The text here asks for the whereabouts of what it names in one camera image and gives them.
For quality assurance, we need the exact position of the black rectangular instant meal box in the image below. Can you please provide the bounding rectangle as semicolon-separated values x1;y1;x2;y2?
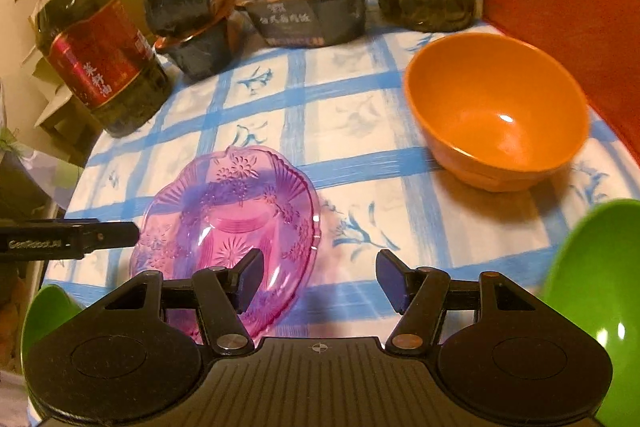
234;0;376;51

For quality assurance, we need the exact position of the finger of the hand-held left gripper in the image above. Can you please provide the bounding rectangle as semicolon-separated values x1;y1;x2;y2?
75;221;141;258

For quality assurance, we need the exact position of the orange bowl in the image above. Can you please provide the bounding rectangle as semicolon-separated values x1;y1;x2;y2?
403;32;591;192

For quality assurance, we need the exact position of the green bowl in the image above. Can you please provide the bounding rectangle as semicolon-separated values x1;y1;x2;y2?
542;199;640;427
20;284;85;375

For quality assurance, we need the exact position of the blue checked tablecloth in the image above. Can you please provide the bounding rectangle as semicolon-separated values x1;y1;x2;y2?
41;0;640;360

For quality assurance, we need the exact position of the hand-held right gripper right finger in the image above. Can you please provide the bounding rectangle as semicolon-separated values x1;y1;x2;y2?
376;249;538;355

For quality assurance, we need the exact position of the small cardboard box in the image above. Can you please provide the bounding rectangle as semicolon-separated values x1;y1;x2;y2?
31;56;100;154

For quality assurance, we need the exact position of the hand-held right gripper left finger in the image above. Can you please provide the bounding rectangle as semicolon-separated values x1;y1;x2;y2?
102;249;264;354

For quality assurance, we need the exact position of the pink glass plate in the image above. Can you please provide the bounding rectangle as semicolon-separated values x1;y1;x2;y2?
129;145;322;348

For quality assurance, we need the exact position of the translucent plastic bag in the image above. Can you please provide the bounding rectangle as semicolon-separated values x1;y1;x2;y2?
0;125;85;210

